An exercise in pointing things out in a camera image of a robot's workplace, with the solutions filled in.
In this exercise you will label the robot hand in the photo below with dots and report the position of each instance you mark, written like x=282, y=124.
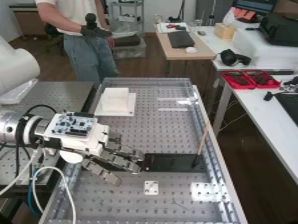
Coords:
x=83, y=140

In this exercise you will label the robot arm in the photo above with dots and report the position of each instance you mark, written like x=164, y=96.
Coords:
x=17, y=66

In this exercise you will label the small white box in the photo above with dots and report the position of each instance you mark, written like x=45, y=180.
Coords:
x=115, y=100

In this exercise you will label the black plate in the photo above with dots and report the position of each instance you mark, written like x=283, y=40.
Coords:
x=172, y=162

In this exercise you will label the clear box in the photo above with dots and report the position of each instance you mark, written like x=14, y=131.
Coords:
x=146, y=80

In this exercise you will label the person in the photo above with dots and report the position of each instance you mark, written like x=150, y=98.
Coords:
x=90, y=53

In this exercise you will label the thin stick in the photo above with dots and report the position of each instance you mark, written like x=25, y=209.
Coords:
x=204, y=136

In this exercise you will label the metal shelf rack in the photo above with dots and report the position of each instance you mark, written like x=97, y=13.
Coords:
x=127, y=33

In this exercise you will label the wooden desk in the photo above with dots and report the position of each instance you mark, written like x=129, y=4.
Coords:
x=186, y=55

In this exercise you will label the white mouse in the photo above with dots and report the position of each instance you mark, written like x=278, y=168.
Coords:
x=190, y=49

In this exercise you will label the black keyboard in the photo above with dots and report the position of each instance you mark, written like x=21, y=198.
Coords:
x=179, y=39
x=290, y=106

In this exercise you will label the red tray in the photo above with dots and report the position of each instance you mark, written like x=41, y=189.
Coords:
x=263, y=78
x=238, y=80

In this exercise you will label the white desk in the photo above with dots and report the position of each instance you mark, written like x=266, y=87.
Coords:
x=274, y=58
x=260, y=110

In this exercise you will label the small wooden box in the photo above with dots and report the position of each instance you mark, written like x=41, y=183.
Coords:
x=223, y=31

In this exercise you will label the black bag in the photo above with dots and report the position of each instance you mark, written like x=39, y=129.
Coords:
x=279, y=30

